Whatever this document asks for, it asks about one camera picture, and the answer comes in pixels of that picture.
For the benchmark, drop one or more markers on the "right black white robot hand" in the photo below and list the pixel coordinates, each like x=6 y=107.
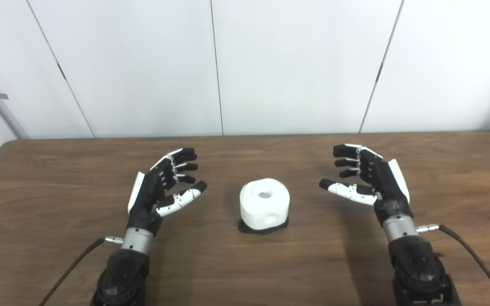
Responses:
x=389 y=187

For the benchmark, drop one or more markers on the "round white plastic piece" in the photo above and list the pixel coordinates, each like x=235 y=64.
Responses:
x=257 y=210

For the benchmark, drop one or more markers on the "black flanged holder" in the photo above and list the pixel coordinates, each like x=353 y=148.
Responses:
x=262 y=231

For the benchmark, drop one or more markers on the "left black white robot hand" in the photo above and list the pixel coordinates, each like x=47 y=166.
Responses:
x=145 y=199

